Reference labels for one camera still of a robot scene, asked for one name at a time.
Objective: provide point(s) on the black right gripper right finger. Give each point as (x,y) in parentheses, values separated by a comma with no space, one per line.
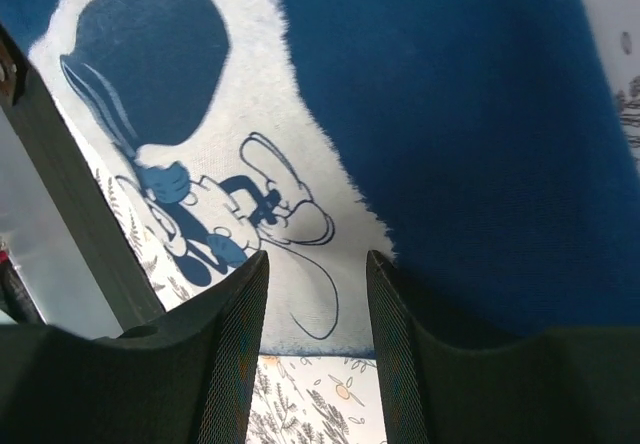
(446,376)

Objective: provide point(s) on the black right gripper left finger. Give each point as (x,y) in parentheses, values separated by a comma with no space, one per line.
(185,377)

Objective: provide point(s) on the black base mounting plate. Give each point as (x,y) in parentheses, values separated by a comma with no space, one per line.
(62,239)

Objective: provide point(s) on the floral patterned table mat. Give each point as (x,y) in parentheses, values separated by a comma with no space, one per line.
(310,399)

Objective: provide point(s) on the navy blue t shirt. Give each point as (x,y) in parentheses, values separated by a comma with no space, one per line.
(425,139)

